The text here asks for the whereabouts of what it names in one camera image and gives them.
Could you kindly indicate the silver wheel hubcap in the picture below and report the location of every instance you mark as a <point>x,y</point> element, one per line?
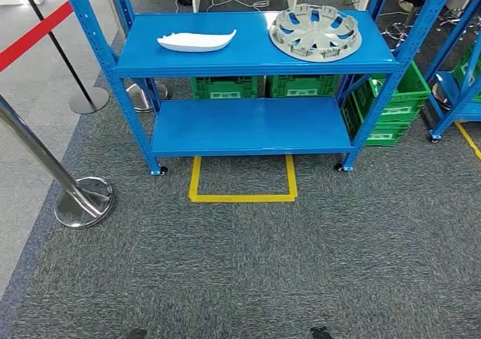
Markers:
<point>319,37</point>

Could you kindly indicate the blue metal shelf rack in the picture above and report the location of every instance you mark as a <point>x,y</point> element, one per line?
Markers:
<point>244,127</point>
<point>448,85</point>

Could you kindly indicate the white plastic trim part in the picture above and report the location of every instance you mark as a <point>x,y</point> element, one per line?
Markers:
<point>195,42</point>

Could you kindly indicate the green plastic crate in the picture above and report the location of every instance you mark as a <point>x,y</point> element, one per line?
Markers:
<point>409,92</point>
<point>300,83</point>
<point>221,84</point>
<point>386,133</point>
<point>459,68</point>

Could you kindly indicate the round metal disc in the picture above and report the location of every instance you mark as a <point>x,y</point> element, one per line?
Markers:
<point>440,97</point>

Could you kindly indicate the red barrier belt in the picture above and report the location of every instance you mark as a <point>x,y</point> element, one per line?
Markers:
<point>38,30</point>

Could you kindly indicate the yellow floor tape line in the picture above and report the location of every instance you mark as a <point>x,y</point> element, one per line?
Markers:
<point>467,140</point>

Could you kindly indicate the chrome chair star base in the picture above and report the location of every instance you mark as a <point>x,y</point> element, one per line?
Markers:
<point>456,20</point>

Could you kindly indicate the chrome stanchion post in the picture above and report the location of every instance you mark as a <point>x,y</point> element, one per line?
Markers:
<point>140,98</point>
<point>83,205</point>

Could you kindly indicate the black right camera bracket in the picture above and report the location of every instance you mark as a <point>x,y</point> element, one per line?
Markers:
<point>320,333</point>

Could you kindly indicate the black camera bracket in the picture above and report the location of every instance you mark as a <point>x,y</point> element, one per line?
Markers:
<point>136,334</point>
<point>320,333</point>

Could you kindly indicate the black stanchion post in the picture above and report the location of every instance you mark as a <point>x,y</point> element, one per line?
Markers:
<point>89,101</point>

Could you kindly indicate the black left camera bracket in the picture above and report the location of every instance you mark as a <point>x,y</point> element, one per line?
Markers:
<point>136,334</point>

